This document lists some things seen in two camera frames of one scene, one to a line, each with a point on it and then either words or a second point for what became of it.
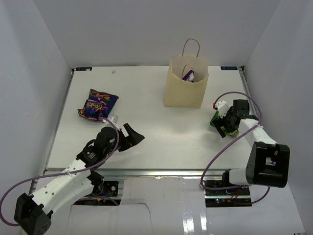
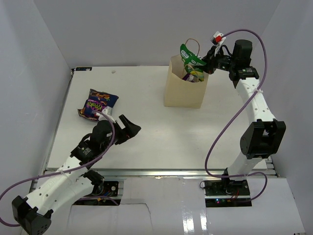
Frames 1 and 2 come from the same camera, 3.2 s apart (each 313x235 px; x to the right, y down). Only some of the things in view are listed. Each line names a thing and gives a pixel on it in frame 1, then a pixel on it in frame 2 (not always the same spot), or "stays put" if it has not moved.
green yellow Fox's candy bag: x=233 y=133 to x=193 y=63
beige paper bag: x=186 y=80 stays put
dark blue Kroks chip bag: x=98 y=105 stays put
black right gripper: x=219 y=122 to x=210 y=59
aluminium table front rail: x=146 y=172 stays put
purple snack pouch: x=190 y=76 stays put
